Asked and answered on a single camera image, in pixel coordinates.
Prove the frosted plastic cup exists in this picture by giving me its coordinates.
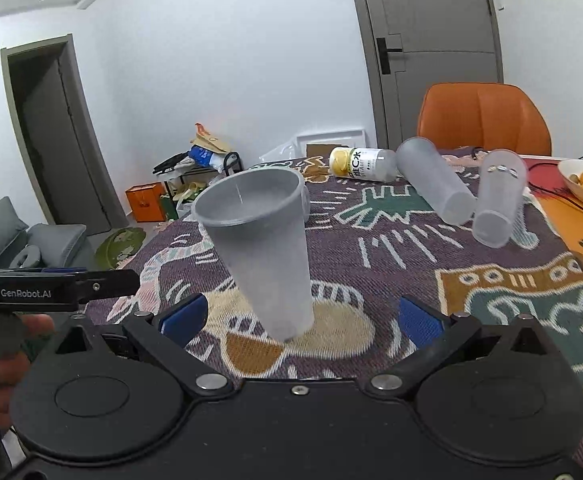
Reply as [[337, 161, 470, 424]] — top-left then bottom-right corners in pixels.
[[395, 136, 476, 226], [192, 166, 314, 341]]

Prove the frosted cup with sticker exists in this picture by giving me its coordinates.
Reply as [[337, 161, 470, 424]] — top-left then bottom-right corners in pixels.
[[473, 150, 528, 248]]

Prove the person's left hand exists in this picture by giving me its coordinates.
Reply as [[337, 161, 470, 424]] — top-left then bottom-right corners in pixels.
[[0, 314, 55, 430]]

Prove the grey sofa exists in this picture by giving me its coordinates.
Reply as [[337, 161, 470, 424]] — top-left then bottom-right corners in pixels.
[[0, 196, 97, 270]]

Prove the green round floor object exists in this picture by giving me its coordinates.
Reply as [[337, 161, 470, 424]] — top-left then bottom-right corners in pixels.
[[95, 228, 146, 270]]

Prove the orange box on floor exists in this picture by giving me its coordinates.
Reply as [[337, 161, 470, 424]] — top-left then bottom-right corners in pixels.
[[125, 182, 165, 223]]

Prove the patterned purple woven tablecloth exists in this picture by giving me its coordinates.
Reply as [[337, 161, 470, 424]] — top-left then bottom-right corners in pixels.
[[83, 146, 583, 476]]

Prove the black rack with clutter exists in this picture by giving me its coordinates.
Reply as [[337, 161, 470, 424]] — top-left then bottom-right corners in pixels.
[[152, 122, 244, 217]]

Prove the lemon vitamin water bottle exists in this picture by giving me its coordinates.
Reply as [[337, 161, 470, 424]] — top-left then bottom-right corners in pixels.
[[329, 146, 399, 183]]

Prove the orange red table mat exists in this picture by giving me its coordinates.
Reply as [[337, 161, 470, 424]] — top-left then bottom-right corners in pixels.
[[523, 155, 583, 264]]

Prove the white foam packaging tray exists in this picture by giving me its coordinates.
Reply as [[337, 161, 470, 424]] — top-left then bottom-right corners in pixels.
[[259, 129, 367, 162]]

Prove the brown cardboard piece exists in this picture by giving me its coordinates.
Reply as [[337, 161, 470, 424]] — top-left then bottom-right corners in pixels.
[[305, 143, 341, 157]]

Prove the orange leather chair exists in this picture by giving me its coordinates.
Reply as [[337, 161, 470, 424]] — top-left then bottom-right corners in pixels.
[[417, 82, 553, 156]]

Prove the dark grey doorway frame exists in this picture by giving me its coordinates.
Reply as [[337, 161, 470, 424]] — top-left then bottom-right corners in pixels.
[[0, 35, 128, 235]]

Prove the grey door with handle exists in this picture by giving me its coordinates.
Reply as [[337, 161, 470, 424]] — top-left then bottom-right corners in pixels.
[[354, 0, 503, 148]]

